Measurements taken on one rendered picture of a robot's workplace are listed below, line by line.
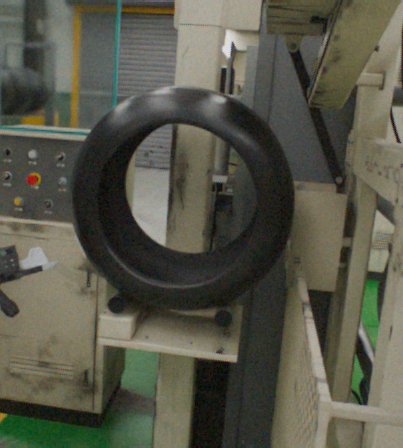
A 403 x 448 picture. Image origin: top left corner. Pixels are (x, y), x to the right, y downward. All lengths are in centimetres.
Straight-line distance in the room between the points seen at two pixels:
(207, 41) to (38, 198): 102
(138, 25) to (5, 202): 892
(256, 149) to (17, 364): 161
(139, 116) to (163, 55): 956
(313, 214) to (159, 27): 948
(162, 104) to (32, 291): 128
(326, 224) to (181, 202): 45
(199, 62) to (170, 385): 107
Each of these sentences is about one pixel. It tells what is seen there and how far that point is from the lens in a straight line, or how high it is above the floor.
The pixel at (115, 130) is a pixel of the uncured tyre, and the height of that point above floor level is 135.
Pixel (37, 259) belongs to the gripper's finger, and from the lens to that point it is 134.
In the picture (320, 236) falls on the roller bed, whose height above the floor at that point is 107.
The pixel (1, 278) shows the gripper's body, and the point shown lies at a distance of 131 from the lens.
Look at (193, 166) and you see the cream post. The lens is 167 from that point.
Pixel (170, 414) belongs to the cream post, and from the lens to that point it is 197.
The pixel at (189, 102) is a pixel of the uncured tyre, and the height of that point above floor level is 143.
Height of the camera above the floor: 144
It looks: 12 degrees down
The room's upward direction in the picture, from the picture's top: 4 degrees clockwise
